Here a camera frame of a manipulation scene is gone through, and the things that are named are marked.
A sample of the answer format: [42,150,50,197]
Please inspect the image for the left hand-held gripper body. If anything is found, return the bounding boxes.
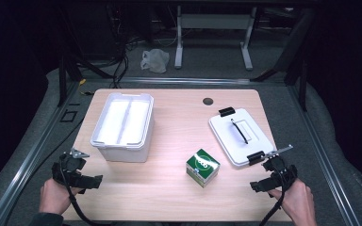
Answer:
[51,147,91,195]

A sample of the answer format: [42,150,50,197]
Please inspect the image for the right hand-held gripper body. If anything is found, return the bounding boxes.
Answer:
[261,144,299,198]

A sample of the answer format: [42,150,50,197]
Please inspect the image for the white plastic storage box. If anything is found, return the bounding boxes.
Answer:
[90,92,156,164]

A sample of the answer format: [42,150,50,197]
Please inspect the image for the green and white carton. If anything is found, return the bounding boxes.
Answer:
[185,148,222,189]

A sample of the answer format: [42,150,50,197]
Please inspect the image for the person's left hand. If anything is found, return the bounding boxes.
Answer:
[39,178,83,217]

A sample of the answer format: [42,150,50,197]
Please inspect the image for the person's right hand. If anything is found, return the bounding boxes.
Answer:
[268,178,318,226]

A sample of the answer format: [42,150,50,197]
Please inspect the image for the black stand legs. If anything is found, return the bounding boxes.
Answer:
[58,54,116,107]

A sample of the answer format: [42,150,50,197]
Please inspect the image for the black slanted stand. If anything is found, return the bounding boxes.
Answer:
[250,8,316,111]

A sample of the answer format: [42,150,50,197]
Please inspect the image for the crumpled clear plastic bag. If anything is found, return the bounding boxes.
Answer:
[140,48,171,74]

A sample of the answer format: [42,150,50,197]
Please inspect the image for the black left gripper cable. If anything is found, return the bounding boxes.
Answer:
[58,152,118,226]

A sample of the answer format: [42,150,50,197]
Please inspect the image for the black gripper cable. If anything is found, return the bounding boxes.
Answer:
[58,152,118,226]
[258,166,288,226]

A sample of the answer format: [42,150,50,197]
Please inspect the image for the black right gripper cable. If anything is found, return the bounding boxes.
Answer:
[258,166,288,226]

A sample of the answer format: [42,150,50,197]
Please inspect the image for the thin black floor cable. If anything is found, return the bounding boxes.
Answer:
[32,116,87,172]

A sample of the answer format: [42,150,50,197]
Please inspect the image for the long metal floor rail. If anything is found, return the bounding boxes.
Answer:
[288,84,362,226]
[0,82,80,226]

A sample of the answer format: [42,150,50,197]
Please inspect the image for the white lid with black handle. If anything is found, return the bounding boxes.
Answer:
[208,106,276,168]

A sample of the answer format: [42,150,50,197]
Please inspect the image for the yellow plug with cable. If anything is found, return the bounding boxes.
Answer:
[77,78,95,97]

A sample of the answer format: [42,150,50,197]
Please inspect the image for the bundle of black cables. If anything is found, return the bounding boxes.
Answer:
[107,6,130,89]

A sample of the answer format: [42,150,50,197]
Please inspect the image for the short metal floor rail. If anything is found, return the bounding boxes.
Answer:
[116,76,253,87]

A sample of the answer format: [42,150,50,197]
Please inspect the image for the white metal desk frame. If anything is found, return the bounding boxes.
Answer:
[173,4,258,72]

